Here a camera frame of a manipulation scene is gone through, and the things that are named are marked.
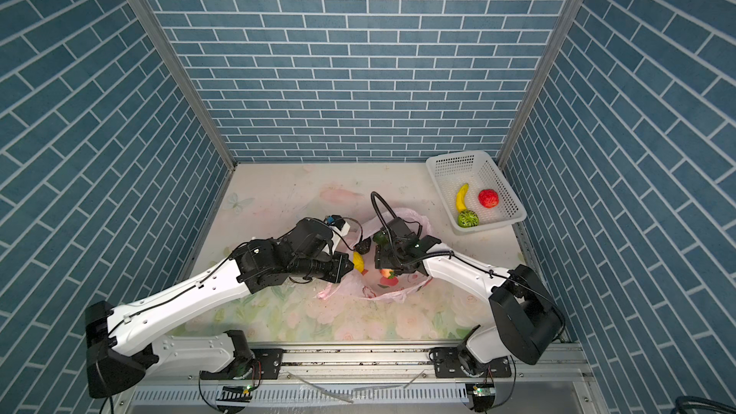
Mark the white slotted cable duct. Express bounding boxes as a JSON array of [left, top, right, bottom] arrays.
[[131, 383, 469, 407]]

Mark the light green bumpy toy fruit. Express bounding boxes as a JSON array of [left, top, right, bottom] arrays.
[[457, 209, 480, 228]]

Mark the white plastic mesh basket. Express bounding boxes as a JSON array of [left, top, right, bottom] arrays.
[[425, 151, 527, 234]]

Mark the yellow lemon toy fruit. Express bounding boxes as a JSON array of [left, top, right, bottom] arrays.
[[352, 251, 367, 275]]

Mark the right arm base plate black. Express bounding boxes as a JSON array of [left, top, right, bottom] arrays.
[[429, 346, 513, 379]]

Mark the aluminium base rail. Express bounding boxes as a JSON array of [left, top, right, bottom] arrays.
[[147, 335, 593, 383]]

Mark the red strawberry toy fruit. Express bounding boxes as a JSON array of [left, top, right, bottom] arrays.
[[477, 189, 500, 209]]

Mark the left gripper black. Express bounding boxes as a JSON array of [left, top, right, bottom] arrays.
[[288, 249, 358, 283]]

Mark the yellow banana toy fruit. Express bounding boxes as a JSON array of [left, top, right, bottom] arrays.
[[455, 183, 470, 213]]

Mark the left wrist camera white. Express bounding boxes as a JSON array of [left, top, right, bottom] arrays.
[[324, 215, 351, 236]]

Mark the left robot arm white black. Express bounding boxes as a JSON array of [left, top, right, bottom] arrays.
[[84, 216, 354, 399]]

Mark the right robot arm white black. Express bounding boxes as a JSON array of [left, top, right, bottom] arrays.
[[372, 218, 567, 376]]

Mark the red wax apple toy fruit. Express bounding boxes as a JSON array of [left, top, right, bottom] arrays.
[[379, 268, 396, 279]]

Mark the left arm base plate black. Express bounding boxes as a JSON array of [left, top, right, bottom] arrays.
[[199, 348, 284, 381]]

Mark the pink plastic fruit bag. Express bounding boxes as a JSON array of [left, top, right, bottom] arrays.
[[316, 207, 433, 303]]

